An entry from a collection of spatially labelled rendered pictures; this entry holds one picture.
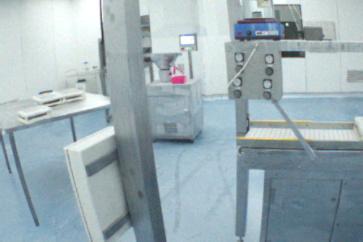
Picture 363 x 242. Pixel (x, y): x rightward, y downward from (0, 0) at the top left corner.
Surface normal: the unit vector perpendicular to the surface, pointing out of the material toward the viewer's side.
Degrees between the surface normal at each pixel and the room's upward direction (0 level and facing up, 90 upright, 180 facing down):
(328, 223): 90
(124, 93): 90
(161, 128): 90
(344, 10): 90
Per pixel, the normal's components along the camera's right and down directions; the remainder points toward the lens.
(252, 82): -0.41, 0.22
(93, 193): 0.91, 0.01
